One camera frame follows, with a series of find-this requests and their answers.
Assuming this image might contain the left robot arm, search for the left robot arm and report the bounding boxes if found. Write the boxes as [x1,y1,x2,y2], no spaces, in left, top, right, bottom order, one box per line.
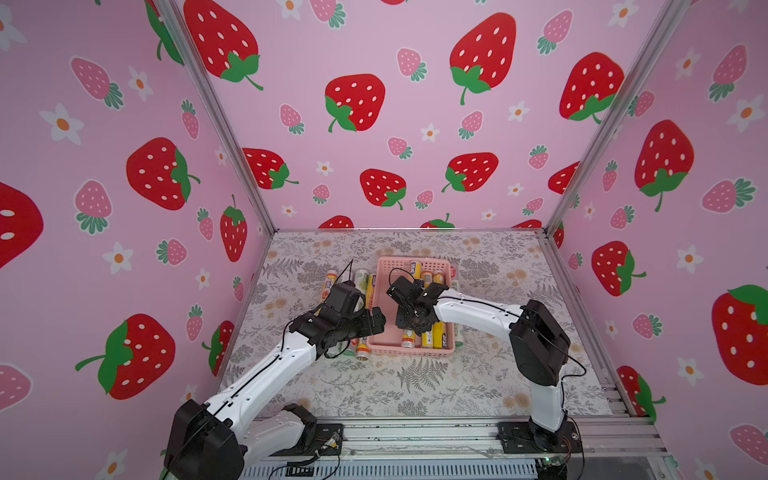
[163,281,386,479]

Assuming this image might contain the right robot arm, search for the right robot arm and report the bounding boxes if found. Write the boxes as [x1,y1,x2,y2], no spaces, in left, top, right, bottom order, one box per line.
[387,276,571,452]

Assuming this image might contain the pink plastic basket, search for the pink plastic basket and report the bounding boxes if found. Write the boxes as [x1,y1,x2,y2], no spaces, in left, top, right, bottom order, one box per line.
[368,256,456,357]

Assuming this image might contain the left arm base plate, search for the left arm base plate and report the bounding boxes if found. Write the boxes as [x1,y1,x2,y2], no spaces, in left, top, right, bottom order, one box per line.
[272,423,344,457]

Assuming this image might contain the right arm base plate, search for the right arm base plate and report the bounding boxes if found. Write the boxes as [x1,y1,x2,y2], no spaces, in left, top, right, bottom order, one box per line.
[496,420,583,455]

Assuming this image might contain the aluminium rail frame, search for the aluminium rail frame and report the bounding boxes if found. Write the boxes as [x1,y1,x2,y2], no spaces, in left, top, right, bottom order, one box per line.
[173,413,679,480]

